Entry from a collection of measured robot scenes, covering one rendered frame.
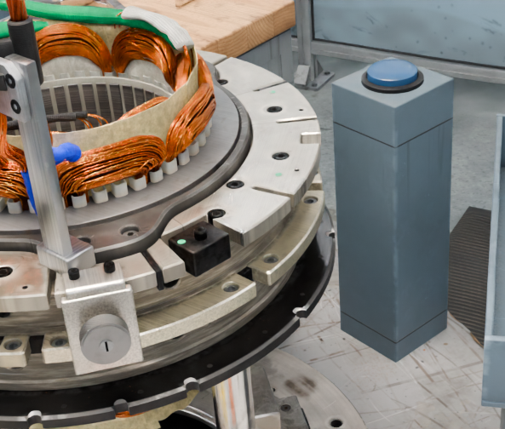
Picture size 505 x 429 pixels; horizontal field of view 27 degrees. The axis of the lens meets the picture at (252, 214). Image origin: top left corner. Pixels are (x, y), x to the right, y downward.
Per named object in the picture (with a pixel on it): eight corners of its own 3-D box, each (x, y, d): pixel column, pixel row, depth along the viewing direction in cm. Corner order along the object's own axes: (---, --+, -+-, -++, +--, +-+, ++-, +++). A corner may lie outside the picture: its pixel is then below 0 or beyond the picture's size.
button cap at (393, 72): (393, 93, 84) (393, 81, 83) (357, 79, 86) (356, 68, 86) (427, 77, 86) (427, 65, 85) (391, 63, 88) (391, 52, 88)
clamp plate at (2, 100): (24, 123, 50) (12, 67, 48) (-8, 111, 51) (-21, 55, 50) (32, 119, 50) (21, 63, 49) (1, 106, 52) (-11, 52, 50)
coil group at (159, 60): (106, 85, 72) (96, 27, 70) (122, 76, 73) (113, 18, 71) (177, 102, 69) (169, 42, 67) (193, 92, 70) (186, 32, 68)
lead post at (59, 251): (70, 281, 54) (28, 68, 48) (38, 264, 56) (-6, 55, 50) (97, 265, 55) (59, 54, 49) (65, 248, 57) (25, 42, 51)
